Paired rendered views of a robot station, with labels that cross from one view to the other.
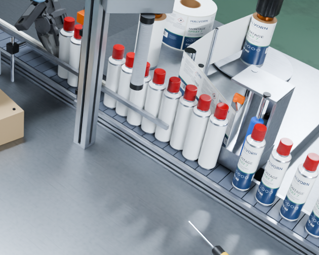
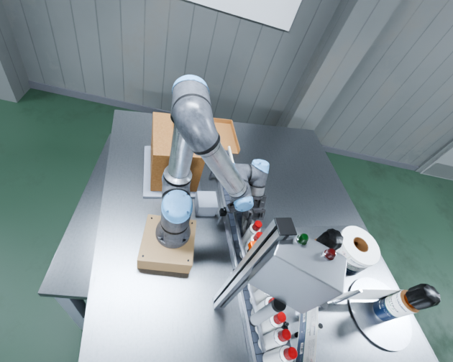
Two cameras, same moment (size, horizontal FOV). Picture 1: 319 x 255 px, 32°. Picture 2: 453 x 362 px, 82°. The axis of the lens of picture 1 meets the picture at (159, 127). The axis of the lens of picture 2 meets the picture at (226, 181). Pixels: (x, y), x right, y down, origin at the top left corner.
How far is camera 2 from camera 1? 0.86 m
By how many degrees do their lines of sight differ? 26
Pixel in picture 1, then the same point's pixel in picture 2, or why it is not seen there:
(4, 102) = (188, 251)
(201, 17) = (359, 263)
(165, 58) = not seen: hidden behind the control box
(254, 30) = (395, 303)
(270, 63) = (394, 324)
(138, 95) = not seen: hidden behind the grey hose
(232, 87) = (347, 327)
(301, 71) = (416, 347)
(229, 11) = (411, 207)
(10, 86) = (212, 228)
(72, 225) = not seen: outside the picture
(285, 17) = (449, 233)
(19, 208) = (141, 332)
